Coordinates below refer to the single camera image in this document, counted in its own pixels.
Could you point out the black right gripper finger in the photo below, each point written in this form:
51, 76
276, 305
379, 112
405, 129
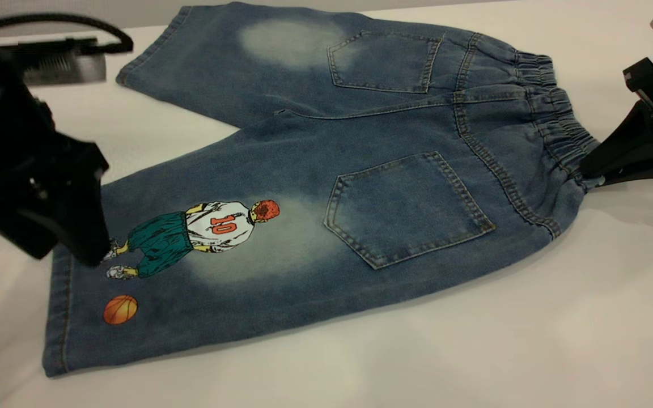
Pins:
649, 177
638, 144

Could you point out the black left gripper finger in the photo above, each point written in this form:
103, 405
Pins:
20, 224
80, 192

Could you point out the blue denim shorts with print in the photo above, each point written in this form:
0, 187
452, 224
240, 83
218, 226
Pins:
360, 141

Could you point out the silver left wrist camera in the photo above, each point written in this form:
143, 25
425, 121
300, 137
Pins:
60, 65

